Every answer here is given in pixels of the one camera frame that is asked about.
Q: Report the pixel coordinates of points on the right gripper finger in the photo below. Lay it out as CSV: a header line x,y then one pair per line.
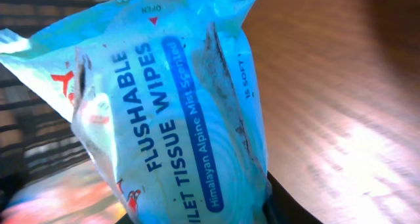
x,y
282,208

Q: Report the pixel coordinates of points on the teal wet wipes pack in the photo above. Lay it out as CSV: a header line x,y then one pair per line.
x,y
163,95

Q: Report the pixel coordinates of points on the grey plastic mesh basket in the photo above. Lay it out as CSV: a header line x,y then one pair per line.
x,y
36,141

